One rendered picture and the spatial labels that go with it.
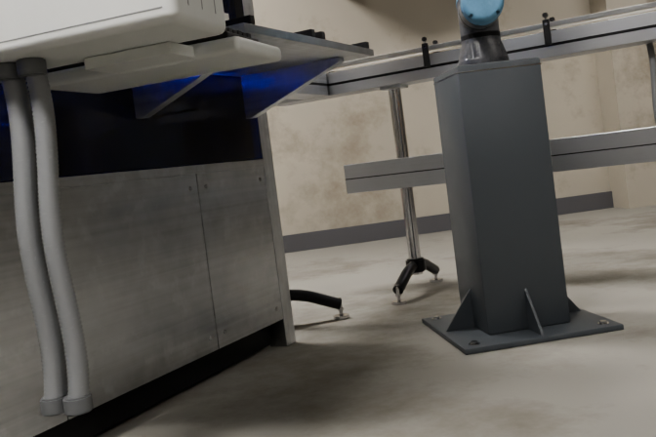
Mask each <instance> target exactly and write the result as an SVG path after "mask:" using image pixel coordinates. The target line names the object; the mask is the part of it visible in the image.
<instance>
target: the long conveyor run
mask: <svg viewBox="0 0 656 437"><path fill-rule="evenodd" d="M654 10H656V1H655V2H650V3H645V4H639V5H634V6H630V7H625V8H620V9H615V10H610V11H605V12H599V13H594V14H589V15H584V16H579V17H575V18H570V19H565V20H555V19H554V17H552V18H549V19H547V17H548V16H549V14H548V13H542V17H543V18H545V19H544V20H542V22H543V23H540V24H535V25H530V26H525V27H521V28H515V29H510V30H505V31H500V36H501V39H505V40H501V41H502V43H503V45H504V47H505V49H506V51H507V54H508V56H509V59H510V60H520V59H529V58H540V62H543V61H549V60H559V59H565V58H571V57H577V56H581V55H587V54H593V53H599V52H605V51H610V50H616V49H622V48H628V47H633V46H638V45H644V44H648V43H651V42H653V43H656V11H654ZM649 11H654V12H649ZM644 12H649V13H644ZM638 13H644V14H638ZM634 14H638V15H634ZM629 15H633V16H629ZM624 16H628V17H624ZM618 17H623V18H618ZM613 18H617V19H613ZM608 19H613V20H608ZM598 20H603V21H598ZM593 21H597V22H593ZM588 22H593V23H588ZM583 23H588V24H583ZM577 24H581V25H577ZM572 25H577V26H572ZM567 26H572V27H567ZM563 27H567V28H563ZM557 28H561V29H557ZM542 31H544V32H542ZM536 32H541V33H536ZM531 33H536V34H531ZM526 34H531V35H526ZM521 35H526V36H521ZM515 36H520V37H515ZM511 37H515V38H511ZM506 38H511V39H506ZM421 39H422V41H423V42H424V44H422V47H420V48H415V49H410V50H405V51H400V52H394V53H389V54H384V55H379V56H374V57H370V58H365V59H360V60H350V61H345V62H343V63H341V64H340V65H338V66H336V67H335V68H333V69H332V70H330V71H329V72H328V73H326V77H327V85H328V93H329V96H324V97H319V98H313V99H285V100H284V101H282V102H281V103H279V104H277V105H276V106H287V105H293V104H299V103H305V102H311V101H316V100H322V99H332V98H338V97H343V96H349V95H355V94H361V93H367V92H372V91H378V90H380V87H385V86H391V85H396V84H405V85H412V84H418V83H424V82H429V81H433V78H434V77H436V76H438V75H440V74H442V73H444V72H446V71H448V70H450V69H452V68H454V67H456V66H458V62H459V57H460V53H461V48H460V47H462V42H461V39H460V40H455V41H450V42H445V43H440V44H438V41H437V40H434V41H432V43H433V45H428V43H426V41H427V37H422V38H421ZM454 48H459V49H454ZM449 49H454V50H449ZM444 50H449V51H444ZM440 51H443V52H440ZM429 53H433V54H429ZM419 55H422V56H419ZM413 56H417V57H413ZM408 57H413V58H408ZM404 58H407V59H404ZM399 59H402V60H399ZM388 60H392V61H388ZM383 61H386V62H383ZM378 62H381V63H378ZM372 63H376V64H372ZM367 64H372V65H367ZM362 65H366V66H362ZM358 66H361V67H358ZM352 67H356V68H352ZM347 68H350V69H347ZM342 69H345V70H342ZM337 70H341V71H337ZM334 71H336V72H334Z"/></svg>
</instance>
